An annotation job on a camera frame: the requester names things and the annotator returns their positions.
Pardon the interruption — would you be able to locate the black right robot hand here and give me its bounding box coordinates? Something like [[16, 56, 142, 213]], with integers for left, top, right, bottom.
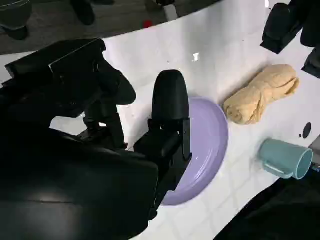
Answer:
[[0, 37, 193, 240]]

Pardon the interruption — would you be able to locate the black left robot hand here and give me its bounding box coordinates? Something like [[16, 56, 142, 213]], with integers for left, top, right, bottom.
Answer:
[[259, 0, 320, 79]]

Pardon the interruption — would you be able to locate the beige towel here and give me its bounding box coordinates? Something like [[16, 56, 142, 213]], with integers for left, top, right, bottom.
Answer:
[[222, 64, 300, 125]]

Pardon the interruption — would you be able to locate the white table leg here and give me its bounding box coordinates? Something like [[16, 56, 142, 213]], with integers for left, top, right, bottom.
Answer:
[[163, 0, 179, 20]]

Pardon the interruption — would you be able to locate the pale green mug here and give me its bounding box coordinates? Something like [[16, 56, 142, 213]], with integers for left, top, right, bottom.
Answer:
[[257, 138, 314, 181]]

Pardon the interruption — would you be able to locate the lilac plate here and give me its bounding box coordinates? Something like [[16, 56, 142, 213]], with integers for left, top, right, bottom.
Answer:
[[161, 96, 230, 207]]

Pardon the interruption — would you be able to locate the dark chair base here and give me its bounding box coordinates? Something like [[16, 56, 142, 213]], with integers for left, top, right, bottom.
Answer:
[[0, 0, 33, 41]]

